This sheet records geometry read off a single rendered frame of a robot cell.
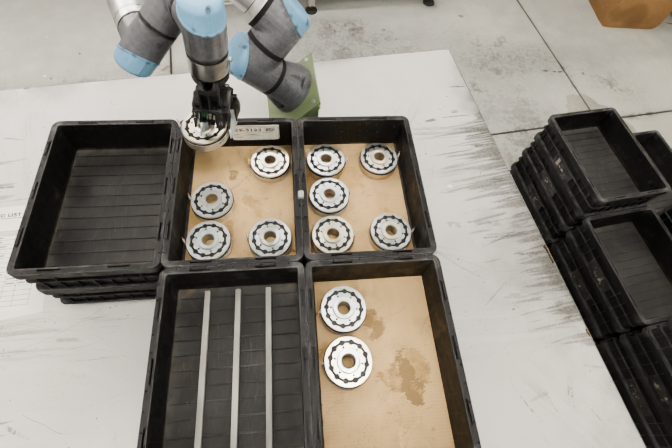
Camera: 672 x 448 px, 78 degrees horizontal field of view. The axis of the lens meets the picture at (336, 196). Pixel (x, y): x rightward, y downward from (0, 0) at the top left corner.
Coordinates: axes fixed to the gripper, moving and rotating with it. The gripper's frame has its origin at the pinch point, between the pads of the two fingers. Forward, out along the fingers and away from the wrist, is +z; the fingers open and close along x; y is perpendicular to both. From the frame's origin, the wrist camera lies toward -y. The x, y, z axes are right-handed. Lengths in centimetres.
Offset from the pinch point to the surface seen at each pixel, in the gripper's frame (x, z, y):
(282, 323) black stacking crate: 16.1, 15.8, 41.2
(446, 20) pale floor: 126, 91, -176
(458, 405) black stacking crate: 50, 6, 59
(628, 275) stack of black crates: 145, 50, 17
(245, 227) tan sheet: 6.6, 16.5, 17.6
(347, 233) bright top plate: 31.2, 11.3, 20.9
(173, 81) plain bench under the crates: -22, 32, -44
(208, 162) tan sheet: -4.4, 17.5, -1.8
